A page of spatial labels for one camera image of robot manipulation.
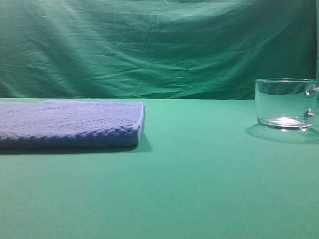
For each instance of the transparent glass cup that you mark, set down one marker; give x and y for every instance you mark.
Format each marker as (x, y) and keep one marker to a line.
(287, 104)

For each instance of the folded blue towel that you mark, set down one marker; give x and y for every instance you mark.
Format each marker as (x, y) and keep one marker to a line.
(70, 124)

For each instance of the green backdrop cloth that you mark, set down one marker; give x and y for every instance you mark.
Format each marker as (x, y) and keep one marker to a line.
(155, 49)

